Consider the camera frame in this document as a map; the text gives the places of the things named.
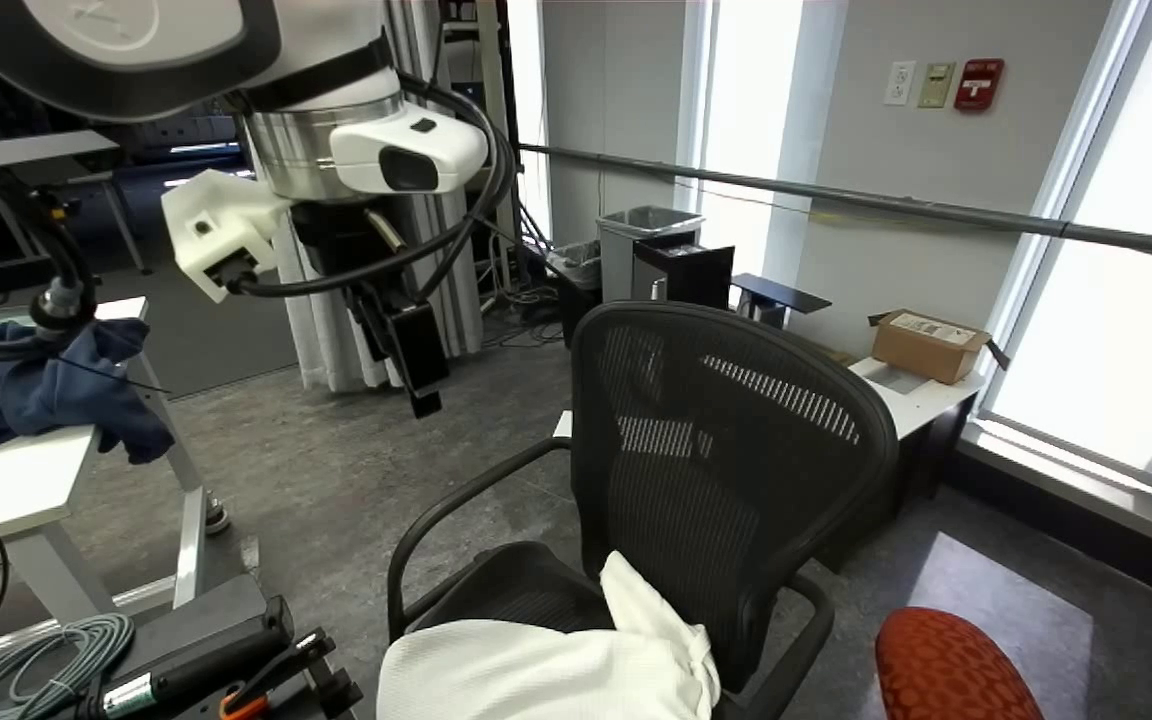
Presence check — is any white work table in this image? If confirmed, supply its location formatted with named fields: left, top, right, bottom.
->
left=0, top=294, right=228, bottom=631

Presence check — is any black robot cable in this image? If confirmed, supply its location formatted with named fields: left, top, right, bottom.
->
left=236, top=78, right=521, bottom=306

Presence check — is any orange handled clamp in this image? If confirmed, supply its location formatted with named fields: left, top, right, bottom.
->
left=216, top=629, right=363, bottom=720

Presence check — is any orange upholstered chair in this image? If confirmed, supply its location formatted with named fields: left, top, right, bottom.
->
left=878, top=608, right=1045, bottom=720

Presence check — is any cardboard box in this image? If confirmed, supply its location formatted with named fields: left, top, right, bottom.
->
left=872, top=309, right=984, bottom=384

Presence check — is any white low cabinet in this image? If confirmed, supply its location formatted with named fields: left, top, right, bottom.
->
left=854, top=358, right=980, bottom=441

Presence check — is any coiled grey cable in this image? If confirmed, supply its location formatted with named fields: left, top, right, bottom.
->
left=0, top=608, right=138, bottom=720

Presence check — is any white light switch plate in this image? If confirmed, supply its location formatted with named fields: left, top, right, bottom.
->
left=885, top=59, right=915, bottom=107

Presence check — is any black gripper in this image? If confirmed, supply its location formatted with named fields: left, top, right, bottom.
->
left=292, top=204, right=448, bottom=415

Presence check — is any black box unit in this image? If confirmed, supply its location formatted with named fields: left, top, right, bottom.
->
left=631, top=242, right=732, bottom=309

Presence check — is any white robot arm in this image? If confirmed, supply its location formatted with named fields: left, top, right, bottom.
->
left=0, top=0, right=504, bottom=415

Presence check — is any white towel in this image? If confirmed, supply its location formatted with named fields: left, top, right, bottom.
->
left=378, top=554, right=726, bottom=720

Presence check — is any red fire alarm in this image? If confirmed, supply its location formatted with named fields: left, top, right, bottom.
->
left=953, top=59, right=1004, bottom=118

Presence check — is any grey wall rail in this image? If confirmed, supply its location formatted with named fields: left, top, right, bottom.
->
left=516, top=142, right=1152, bottom=256

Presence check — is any black mesh office chair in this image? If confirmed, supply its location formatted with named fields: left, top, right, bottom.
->
left=389, top=299, right=899, bottom=720

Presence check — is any beige wall thermostat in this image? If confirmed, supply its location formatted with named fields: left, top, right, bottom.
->
left=921, top=64, right=957, bottom=107

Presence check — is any grey trash bin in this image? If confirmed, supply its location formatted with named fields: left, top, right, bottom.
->
left=595, top=204, right=702, bottom=299

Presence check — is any blue cloth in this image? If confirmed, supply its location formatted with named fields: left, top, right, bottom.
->
left=0, top=321, right=176, bottom=466

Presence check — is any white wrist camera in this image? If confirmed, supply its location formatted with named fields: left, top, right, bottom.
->
left=328, top=107, right=487, bottom=198

